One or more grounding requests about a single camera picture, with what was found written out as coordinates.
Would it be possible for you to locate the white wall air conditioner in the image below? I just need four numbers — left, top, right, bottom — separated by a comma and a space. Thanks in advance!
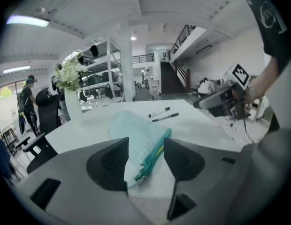
195, 45, 212, 55

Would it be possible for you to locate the white pen with black cap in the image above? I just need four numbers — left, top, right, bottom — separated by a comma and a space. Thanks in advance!
148, 106, 171, 118

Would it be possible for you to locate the black metal frame stand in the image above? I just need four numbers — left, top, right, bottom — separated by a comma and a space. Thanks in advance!
1, 127, 20, 158

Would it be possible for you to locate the ceiling tube light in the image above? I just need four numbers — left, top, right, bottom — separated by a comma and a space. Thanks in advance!
6, 15, 50, 28
3, 66, 31, 75

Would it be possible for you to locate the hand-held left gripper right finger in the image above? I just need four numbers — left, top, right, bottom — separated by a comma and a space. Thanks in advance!
163, 137, 252, 221

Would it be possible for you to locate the row of black bags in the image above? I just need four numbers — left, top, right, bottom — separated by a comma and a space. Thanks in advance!
78, 45, 124, 102

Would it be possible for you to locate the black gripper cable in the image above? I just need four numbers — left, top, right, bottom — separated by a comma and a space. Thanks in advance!
241, 106, 256, 145

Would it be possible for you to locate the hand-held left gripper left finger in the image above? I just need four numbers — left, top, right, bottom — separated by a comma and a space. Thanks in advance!
17, 137, 130, 212

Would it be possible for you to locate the black stair railing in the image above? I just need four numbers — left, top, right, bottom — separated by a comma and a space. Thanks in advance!
168, 24, 197, 61

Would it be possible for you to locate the white counter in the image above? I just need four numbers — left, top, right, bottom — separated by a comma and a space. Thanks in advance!
149, 78, 161, 96

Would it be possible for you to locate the white metal shelving rack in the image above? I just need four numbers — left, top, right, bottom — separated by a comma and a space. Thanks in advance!
77, 37, 125, 103

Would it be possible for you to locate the black office chair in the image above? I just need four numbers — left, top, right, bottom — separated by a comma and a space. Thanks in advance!
15, 87, 61, 174

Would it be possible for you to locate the white vase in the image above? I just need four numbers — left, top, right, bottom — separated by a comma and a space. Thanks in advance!
64, 87, 84, 129

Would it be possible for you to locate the white flower bouquet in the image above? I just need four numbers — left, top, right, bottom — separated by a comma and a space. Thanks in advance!
54, 54, 89, 91

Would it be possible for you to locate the white wristband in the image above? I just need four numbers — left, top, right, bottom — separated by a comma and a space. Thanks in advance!
245, 83, 257, 101

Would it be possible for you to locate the glass window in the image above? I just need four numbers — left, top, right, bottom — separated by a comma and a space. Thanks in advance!
0, 80, 21, 138

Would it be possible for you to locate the light blue fabric pouch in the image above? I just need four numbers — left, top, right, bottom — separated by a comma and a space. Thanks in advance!
109, 110, 173, 188

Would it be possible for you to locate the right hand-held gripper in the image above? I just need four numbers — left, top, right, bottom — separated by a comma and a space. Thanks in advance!
193, 63, 252, 120

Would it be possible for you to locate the person's right forearm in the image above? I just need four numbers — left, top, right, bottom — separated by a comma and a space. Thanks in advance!
248, 55, 281, 101

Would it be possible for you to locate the black metal balcony railing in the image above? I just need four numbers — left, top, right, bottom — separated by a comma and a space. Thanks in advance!
132, 54, 156, 65

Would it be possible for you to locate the dark wooden staircase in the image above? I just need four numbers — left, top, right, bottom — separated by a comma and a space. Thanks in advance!
160, 61, 192, 95

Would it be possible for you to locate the person's black printed t-shirt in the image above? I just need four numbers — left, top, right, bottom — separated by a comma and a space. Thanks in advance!
244, 0, 291, 74

